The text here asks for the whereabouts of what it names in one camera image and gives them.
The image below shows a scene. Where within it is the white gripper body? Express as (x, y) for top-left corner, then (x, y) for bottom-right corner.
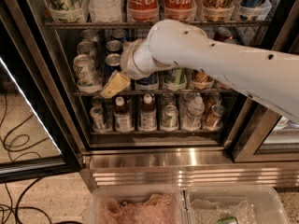
(120, 39), (147, 80)

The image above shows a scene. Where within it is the blue pepsi can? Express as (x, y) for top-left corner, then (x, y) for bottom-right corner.
(106, 40), (123, 54)
(105, 53), (121, 77)
(110, 28), (128, 43)
(135, 74), (158, 90)

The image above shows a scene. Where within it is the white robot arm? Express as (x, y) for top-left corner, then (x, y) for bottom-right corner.
(101, 20), (299, 123)

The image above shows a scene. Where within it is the front white green can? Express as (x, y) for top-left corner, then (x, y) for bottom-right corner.
(73, 54), (100, 87)

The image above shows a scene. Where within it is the white green can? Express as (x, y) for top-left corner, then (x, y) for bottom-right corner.
(77, 39), (98, 67)
(81, 29), (100, 46)
(73, 54), (100, 87)

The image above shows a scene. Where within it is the rear white green can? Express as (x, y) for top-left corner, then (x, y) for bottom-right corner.
(81, 29), (100, 46)

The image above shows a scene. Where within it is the silver can bottom shelf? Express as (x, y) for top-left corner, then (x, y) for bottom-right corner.
(90, 105), (108, 131)

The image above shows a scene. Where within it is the middle white green can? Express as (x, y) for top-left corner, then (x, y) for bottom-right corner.
(77, 39), (98, 67)

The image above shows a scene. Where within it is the clear water bottle top shelf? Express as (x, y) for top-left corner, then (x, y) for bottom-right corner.
(89, 0), (122, 22)

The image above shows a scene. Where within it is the green can bottom shelf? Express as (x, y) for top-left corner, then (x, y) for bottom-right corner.
(162, 105), (178, 130)

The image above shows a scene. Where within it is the stainless steel fridge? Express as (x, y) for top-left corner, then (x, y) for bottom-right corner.
(12, 0), (298, 189)

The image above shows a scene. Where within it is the rear red coke can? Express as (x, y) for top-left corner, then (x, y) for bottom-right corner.
(213, 27), (234, 42)

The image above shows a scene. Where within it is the red coke can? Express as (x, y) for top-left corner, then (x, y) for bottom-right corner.
(213, 27), (234, 42)
(223, 39), (239, 45)

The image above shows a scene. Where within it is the front gold can bottom shelf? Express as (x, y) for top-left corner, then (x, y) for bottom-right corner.
(204, 104), (225, 128)

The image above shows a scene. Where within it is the middle red coke can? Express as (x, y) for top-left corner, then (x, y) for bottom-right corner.
(223, 39), (239, 45)

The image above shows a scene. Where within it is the open glass fridge door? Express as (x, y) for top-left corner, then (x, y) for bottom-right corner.
(0, 0), (81, 183)

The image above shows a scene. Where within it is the left brown tea bottle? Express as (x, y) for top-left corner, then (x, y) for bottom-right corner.
(114, 96), (133, 132)

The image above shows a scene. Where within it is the brown tea bottle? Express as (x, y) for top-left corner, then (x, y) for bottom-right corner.
(114, 96), (133, 132)
(140, 94), (157, 132)

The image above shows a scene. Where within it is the left coca-cola bottle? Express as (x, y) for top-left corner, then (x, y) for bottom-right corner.
(128, 0), (158, 21)

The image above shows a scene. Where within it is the coca-cola bottle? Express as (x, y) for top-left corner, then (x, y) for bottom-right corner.
(164, 0), (192, 21)
(128, 0), (158, 21)

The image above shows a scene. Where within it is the right brown tea bottle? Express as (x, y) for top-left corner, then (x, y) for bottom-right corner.
(140, 94), (157, 132)

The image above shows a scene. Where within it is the right coca-cola bottle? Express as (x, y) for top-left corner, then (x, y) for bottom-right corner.
(164, 0), (192, 21)

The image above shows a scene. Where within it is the green label bottle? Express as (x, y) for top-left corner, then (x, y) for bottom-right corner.
(49, 0), (89, 23)

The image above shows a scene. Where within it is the small water bottle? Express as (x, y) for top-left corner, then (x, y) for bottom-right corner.
(181, 96), (205, 132)

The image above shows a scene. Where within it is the gold label bottle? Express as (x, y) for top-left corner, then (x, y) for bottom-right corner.
(202, 0), (234, 21)

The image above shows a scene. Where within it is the left clear plastic bin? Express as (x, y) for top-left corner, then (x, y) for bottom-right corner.
(89, 185), (188, 224)

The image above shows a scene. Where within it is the clear plastic bin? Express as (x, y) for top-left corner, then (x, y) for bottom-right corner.
(89, 185), (188, 224)
(185, 185), (291, 224)

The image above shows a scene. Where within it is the right clear plastic bin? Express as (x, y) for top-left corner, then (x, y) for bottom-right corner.
(185, 185), (291, 224)

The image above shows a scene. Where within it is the black floor cable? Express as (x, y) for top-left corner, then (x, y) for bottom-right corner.
(0, 93), (82, 224)

